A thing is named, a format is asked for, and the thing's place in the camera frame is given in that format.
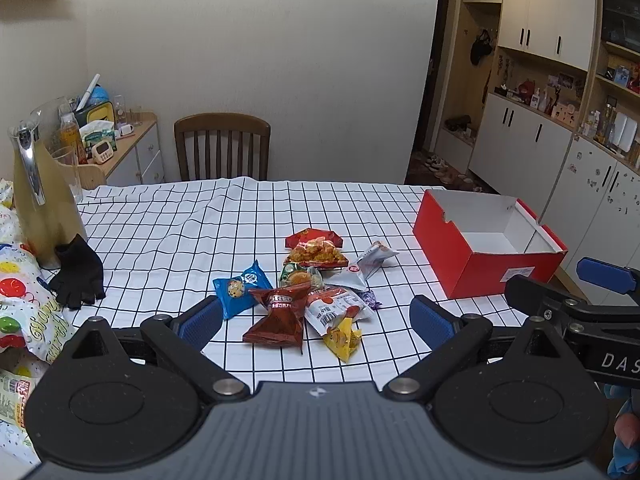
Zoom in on blue cookie packet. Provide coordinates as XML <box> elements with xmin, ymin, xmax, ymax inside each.
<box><xmin>213</xmin><ymin>260</ymin><xmax>272</xmax><ymax>321</ymax></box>

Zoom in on purple candy packet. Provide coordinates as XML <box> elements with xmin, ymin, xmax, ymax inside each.
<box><xmin>358</xmin><ymin>290</ymin><xmax>382</xmax><ymax>310</ymax></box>

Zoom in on dark red chip bag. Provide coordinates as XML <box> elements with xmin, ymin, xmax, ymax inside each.
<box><xmin>242</xmin><ymin>282</ymin><xmax>311</xmax><ymax>351</ymax></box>

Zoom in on yellow snack packet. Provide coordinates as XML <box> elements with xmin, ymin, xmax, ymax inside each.
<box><xmin>323</xmin><ymin>316</ymin><xmax>361</xmax><ymax>363</ymax></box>

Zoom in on white silver snack packet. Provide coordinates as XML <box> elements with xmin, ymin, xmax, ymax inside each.
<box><xmin>324</xmin><ymin>242</ymin><xmax>398</xmax><ymax>292</ymax></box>

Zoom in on clear egg snack packet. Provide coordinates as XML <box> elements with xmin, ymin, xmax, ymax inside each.
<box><xmin>279</xmin><ymin>262</ymin><xmax>323</xmax><ymax>290</ymax></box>

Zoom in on white red snack packet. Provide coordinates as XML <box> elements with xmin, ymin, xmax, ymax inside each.
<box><xmin>304</xmin><ymin>287</ymin><xmax>371</xmax><ymax>336</ymax></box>

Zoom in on red fried snack bag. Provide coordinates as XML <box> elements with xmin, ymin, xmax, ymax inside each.
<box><xmin>284</xmin><ymin>228</ymin><xmax>348</xmax><ymax>269</ymax></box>

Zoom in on red cardboard box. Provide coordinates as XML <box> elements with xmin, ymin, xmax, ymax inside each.
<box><xmin>413</xmin><ymin>190</ymin><xmax>567</xmax><ymax>299</ymax></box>

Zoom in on black glove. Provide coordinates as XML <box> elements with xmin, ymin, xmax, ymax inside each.
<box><xmin>49</xmin><ymin>234</ymin><xmax>105</xmax><ymax>311</ymax></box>

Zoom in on colourful gift bag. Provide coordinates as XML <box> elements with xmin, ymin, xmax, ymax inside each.
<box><xmin>0</xmin><ymin>179</ymin><xmax>76</xmax><ymax>430</ymax></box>

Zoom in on gold thermos jug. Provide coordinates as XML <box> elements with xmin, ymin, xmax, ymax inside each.
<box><xmin>8</xmin><ymin>117</ymin><xmax>87</xmax><ymax>270</ymax></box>

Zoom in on white drawer cabinet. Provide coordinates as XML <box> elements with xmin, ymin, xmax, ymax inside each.
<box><xmin>78</xmin><ymin>112</ymin><xmax>165</xmax><ymax>190</ymax></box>

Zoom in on white digital timer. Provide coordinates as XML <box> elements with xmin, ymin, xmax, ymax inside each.
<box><xmin>91</xmin><ymin>139</ymin><xmax>114</xmax><ymax>165</ymax></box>

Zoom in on brown wooden chair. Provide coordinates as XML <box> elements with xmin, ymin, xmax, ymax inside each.
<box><xmin>174</xmin><ymin>113</ymin><xmax>271</xmax><ymax>181</ymax></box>

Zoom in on white wall cabinets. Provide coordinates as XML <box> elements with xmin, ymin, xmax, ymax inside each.
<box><xmin>434</xmin><ymin>0</ymin><xmax>639</xmax><ymax>275</ymax></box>

